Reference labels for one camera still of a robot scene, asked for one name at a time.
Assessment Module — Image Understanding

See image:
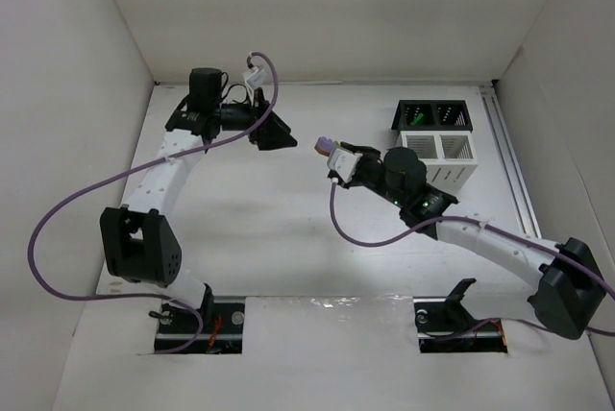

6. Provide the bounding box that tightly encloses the orange green lego stack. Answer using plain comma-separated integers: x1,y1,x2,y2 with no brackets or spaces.
314,136,339,157

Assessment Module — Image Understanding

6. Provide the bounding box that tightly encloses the long green lego brick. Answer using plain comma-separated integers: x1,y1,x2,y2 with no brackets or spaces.
409,112,425,126

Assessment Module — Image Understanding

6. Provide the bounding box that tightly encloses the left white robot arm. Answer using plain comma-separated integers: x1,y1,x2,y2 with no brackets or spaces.
100,65,297,318

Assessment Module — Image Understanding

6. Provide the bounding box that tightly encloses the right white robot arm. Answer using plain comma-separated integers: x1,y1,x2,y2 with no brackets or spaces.
315,137,614,340

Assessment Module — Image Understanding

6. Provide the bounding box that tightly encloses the white slotted container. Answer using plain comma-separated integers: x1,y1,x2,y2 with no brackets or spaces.
397,131,479,194

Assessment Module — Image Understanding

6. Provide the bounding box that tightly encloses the black slotted container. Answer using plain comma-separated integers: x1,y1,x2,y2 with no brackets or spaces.
391,100,473,132

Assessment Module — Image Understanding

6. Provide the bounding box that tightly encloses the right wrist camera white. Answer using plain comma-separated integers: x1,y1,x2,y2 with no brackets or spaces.
327,147,362,183

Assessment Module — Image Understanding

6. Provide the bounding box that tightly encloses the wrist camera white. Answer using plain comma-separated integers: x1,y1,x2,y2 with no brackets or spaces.
327,147,362,183
242,65,268,89

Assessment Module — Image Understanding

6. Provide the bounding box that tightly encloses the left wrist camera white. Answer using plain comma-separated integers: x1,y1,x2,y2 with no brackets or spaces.
242,65,268,89

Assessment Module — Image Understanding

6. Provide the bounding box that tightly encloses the aluminium rail right side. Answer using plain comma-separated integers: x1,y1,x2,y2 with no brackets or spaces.
479,84,542,238

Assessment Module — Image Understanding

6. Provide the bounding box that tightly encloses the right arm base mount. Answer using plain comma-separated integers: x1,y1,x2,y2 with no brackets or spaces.
413,278,508,353

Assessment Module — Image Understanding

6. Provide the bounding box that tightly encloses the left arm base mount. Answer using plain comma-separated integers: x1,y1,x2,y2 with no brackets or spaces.
148,300,246,354

